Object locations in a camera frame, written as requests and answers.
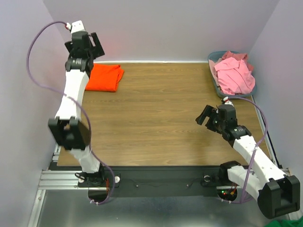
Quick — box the teal laundry basket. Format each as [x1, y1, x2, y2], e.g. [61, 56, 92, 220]
[207, 51, 257, 98]

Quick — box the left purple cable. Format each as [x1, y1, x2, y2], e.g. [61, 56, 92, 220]
[26, 20, 116, 206]

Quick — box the right aluminium side rail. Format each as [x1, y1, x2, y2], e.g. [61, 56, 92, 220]
[255, 107, 283, 168]

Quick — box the green cloth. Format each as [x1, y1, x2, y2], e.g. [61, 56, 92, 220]
[265, 218, 303, 227]

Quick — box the purple cable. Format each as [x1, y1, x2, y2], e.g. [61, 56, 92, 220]
[26, 20, 116, 206]
[221, 96, 268, 204]

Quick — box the orange t shirt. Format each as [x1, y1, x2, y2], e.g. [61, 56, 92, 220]
[85, 63, 124, 92]

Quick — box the aluminium frame rail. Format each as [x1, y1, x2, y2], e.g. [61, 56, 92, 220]
[37, 168, 295, 190]

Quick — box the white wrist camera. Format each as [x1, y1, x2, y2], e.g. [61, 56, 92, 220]
[222, 97, 234, 106]
[65, 20, 86, 34]

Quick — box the dusty pink t shirt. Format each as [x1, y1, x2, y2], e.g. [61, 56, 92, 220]
[222, 51, 254, 72]

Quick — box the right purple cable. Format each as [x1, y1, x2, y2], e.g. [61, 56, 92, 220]
[221, 96, 268, 204]

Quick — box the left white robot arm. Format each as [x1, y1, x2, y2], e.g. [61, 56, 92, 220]
[48, 30, 105, 187]

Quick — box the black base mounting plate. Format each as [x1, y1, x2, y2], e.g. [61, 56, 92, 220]
[75, 166, 238, 201]

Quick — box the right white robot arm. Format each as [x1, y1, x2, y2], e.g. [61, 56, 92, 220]
[196, 103, 300, 219]

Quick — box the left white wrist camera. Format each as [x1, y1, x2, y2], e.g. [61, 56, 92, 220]
[65, 20, 86, 34]

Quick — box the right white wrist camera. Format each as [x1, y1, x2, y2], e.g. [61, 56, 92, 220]
[222, 97, 234, 106]

